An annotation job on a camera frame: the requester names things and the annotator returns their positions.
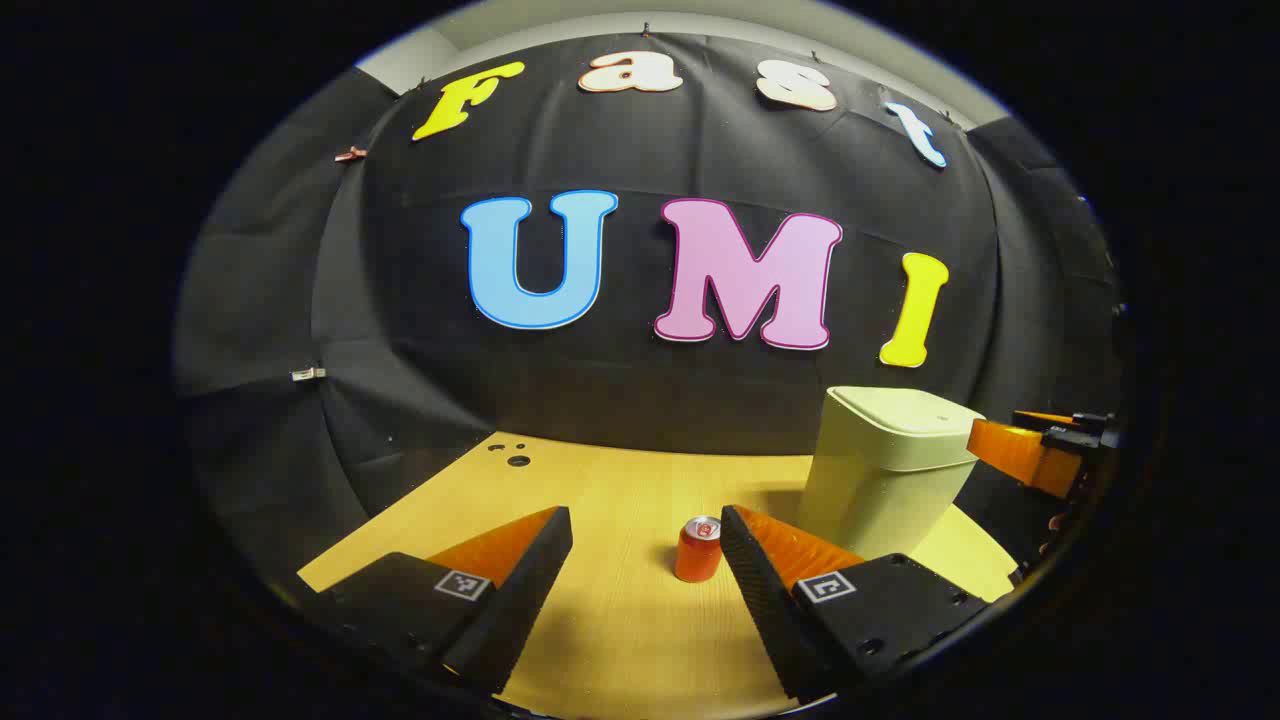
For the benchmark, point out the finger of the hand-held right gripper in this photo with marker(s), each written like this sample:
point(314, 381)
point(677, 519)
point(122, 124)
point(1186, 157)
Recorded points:
point(1020, 455)

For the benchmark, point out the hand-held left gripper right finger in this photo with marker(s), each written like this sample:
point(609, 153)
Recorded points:
point(760, 590)

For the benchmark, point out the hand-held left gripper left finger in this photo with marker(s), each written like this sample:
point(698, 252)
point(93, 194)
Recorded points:
point(530, 580)

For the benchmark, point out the orange pop can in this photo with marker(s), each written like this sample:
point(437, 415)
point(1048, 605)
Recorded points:
point(697, 558)

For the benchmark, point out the green desktop garbage bin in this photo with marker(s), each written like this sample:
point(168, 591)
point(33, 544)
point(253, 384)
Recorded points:
point(880, 470)

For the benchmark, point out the wooden desktop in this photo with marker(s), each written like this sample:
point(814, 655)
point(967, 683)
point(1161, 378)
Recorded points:
point(620, 500)

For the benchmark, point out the black backdrop cloth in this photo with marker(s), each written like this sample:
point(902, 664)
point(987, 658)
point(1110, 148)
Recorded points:
point(640, 400)

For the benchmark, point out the silver metal clip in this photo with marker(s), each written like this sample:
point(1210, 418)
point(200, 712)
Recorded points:
point(308, 373)

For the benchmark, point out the copper metal clip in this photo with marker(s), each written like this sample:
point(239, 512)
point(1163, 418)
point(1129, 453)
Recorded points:
point(350, 153)

